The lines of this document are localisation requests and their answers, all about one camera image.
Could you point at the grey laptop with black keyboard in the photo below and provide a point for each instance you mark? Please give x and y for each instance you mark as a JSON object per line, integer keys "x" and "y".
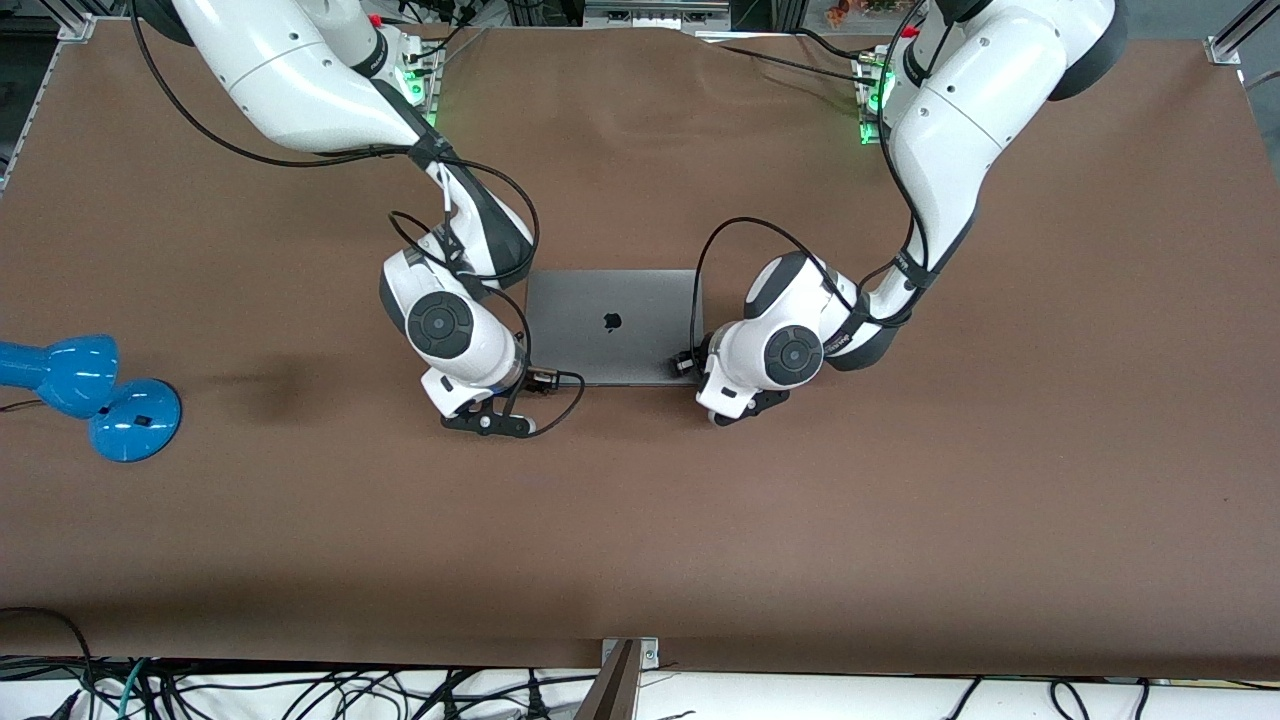
{"x": 610, "y": 320}

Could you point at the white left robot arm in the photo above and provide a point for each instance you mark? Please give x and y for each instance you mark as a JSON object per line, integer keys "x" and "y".
{"x": 950, "y": 130}

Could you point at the brown table cover sheet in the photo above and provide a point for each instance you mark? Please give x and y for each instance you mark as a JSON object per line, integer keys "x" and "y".
{"x": 900, "y": 500}

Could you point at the dark metal beam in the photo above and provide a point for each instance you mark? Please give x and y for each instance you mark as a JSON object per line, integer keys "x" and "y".
{"x": 612, "y": 695}

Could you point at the grey metal equipment box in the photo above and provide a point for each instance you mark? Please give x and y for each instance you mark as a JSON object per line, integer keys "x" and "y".
{"x": 655, "y": 15}

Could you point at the blue desk lamp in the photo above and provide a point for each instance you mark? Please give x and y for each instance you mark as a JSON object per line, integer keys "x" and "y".
{"x": 135, "y": 420}

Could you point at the small metal table bracket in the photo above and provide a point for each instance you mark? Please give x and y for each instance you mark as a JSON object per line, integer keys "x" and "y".
{"x": 650, "y": 655}

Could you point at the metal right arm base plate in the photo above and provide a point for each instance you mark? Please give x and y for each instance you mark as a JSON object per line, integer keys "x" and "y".
{"x": 433, "y": 90}

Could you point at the aluminium frame profile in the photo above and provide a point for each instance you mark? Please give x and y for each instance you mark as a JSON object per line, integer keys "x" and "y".
{"x": 1235, "y": 40}
{"x": 75, "y": 25}

